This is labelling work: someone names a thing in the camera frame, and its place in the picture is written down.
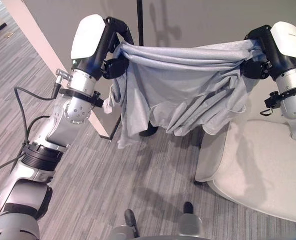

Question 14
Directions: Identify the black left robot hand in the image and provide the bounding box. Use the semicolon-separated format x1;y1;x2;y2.
70;14;135;81

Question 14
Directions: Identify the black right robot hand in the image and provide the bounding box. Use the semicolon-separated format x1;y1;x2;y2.
240;21;296;81

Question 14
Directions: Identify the light grey garment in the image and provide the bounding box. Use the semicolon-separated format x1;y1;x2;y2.
102;39;266;150

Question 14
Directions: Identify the black clothes rack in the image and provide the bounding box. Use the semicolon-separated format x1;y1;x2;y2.
99;0;160;141

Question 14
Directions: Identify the silver left robot leg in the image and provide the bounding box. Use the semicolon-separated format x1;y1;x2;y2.
107;209;140;240

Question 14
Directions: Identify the silver robot leg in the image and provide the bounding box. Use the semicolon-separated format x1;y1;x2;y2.
179;201;203;238
107;209;140;240

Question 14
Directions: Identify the silver right robot leg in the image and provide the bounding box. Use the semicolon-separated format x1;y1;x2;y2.
179;201;203;238

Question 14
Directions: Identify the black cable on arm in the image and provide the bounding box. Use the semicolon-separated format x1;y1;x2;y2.
0;82;61;200

